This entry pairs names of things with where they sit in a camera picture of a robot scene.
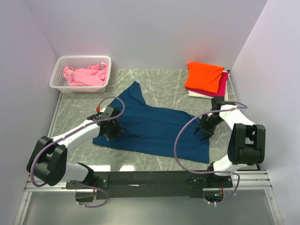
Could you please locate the aluminium extrusion rail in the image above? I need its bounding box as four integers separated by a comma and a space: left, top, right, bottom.
24, 171, 273, 192

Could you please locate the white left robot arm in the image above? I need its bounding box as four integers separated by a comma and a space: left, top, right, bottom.
26, 105, 124, 188

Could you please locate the folded orange t shirt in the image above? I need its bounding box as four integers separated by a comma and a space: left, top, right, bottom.
185, 62, 225, 94

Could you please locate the folded magenta t shirt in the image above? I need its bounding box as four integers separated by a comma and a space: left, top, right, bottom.
188, 71, 230, 99

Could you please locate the navy blue t shirt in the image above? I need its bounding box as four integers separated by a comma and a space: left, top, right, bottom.
92, 82, 210, 163

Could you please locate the folded white t shirt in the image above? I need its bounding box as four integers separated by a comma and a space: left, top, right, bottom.
187, 70, 232, 102

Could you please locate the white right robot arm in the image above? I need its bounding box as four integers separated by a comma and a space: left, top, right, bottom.
195, 96, 266, 187

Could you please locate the white perforated plastic basket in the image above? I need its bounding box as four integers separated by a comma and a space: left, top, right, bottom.
49, 55, 112, 93

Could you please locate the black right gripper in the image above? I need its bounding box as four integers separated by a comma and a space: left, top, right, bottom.
194, 113, 224, 140

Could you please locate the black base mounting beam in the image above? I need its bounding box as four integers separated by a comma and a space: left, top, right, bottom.
65, 170, 234, 202

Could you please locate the pink t shirt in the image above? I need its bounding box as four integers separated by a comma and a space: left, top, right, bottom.
63, 62, 108, 86

